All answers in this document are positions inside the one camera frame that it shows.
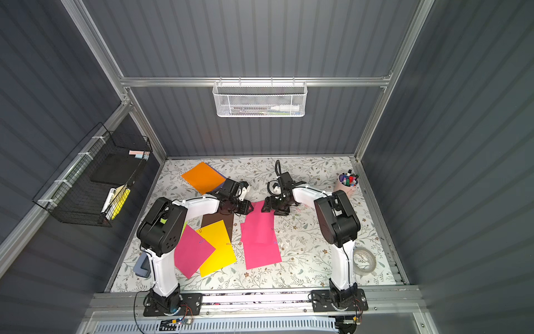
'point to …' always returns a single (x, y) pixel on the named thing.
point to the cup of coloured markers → (347, 182)
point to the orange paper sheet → (204, 178)
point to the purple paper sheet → (224, 178)
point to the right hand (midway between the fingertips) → (270, 211)
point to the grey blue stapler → (142, 267)
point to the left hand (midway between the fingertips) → (250, 208)
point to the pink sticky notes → (137, 152)
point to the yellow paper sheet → (217, 236)
